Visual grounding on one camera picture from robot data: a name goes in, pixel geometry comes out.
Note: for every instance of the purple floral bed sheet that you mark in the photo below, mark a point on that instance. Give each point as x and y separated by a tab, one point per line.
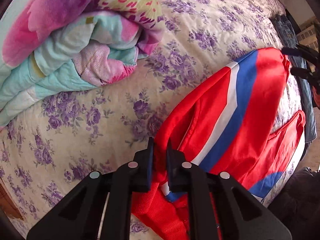
49	148

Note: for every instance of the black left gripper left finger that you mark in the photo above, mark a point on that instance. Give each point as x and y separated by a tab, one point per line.
99	206

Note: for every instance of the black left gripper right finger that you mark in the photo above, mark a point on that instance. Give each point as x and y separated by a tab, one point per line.
219	207

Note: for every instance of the beige checkered curtain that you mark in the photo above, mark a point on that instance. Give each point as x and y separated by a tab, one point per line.
307	36

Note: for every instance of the red pants with blue-white stripe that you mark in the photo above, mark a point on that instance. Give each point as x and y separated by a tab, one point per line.
224	124

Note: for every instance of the folded colourful floral quilt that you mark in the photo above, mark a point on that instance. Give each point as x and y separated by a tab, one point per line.
54	46

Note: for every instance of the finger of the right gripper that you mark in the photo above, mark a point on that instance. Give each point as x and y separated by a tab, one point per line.
311	77
305	52

